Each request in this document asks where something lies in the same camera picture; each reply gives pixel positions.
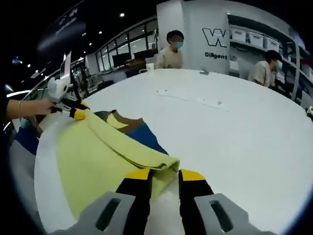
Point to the white display board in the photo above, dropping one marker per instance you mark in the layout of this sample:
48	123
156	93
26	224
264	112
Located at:
66	67

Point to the small black white device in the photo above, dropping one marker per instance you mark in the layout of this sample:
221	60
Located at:
310	113

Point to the row of white storage boxes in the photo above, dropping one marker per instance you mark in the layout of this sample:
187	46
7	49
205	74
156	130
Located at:
254	39

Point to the white cup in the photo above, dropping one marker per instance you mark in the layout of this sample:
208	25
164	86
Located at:
150	68

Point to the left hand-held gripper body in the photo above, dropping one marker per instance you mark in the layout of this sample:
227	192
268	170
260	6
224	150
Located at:
57	89

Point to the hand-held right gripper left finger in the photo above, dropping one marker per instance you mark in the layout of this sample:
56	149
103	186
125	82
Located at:
133	200

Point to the yellow blue brown garment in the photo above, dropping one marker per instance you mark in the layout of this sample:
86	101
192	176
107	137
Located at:
97	156

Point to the person's left hand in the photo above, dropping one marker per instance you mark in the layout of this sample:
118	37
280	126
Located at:
47	107

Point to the dark hanging screen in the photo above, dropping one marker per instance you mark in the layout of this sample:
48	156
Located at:
63	27

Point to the person's grey clothing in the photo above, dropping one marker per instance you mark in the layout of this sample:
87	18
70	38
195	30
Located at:
22	171

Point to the round ceiling spotlights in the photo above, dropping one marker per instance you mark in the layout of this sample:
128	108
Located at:
121	15

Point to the small grey table object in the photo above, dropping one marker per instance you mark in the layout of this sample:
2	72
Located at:
203	72

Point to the grey metal shelving rack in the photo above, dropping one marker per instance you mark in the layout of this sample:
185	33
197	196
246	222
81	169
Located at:
281	49

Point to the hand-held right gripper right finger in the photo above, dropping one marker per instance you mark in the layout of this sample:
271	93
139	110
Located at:
195	203

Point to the black monitor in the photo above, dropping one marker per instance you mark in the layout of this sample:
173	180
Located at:
121	60

